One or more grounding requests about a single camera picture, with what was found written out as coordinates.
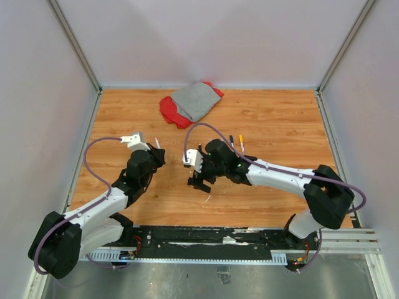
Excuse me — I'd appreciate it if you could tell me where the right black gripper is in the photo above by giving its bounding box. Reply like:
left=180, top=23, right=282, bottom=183
left=190, top=153, right=228, bottom=193

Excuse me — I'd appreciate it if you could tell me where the angled white pen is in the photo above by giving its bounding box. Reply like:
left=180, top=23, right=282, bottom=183
left=155, top=137, right=161, bottom=149

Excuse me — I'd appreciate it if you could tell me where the white pen yellow end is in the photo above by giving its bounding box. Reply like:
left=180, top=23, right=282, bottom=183
left=239, top=142, right=246, bottom=155

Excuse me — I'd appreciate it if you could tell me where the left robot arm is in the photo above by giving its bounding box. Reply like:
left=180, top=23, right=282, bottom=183
left=28, top=143, right=165, bottom=279

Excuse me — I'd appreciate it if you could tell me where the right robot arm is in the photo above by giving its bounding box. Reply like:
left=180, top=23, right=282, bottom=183
left=182, top=139, right=354, bottom=249

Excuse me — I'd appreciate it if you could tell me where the red cloth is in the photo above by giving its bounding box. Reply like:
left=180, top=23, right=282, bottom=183
left=159, top=82, right=214, bottom=129

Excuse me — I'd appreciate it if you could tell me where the grey folded cloth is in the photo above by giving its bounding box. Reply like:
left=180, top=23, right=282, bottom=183
left=170, top=82, right=224, bottom=123

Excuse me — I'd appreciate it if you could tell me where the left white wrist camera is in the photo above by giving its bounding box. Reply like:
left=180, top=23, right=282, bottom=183
left=121, top=131, right=150, bottom=152

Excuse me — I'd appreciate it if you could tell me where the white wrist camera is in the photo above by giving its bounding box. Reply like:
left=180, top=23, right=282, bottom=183
left=182, top=149, right=203, bottom=173
left=121, top=131, right=150, bottom=152

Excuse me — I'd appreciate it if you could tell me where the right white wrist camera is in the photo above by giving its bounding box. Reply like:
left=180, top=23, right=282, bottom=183
left=182, top=149, right=203, bottom=173

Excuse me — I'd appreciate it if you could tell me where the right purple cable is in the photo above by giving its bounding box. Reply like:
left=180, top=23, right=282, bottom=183
left=183, top=123, right=367, bottom=269

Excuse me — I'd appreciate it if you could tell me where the purple cable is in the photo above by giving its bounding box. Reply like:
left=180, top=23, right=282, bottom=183
left=183, top=123, right=367, bottom=269
left=34, top=136, right=132, bottom=275

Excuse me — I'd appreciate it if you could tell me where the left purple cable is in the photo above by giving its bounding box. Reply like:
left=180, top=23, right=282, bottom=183
left=34, top=136, right=132, bottom=275

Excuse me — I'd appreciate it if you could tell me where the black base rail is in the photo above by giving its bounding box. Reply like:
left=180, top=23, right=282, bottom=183
left=97, top=225, right=322, bottom=259

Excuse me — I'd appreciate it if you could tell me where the grey cable duct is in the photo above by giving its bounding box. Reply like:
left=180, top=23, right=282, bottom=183
left=81, top=247, right=288, bottom=266

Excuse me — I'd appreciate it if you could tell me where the aluminium frame rail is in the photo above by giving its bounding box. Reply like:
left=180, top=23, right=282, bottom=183
left=320, top=228, right=381, bottom=254

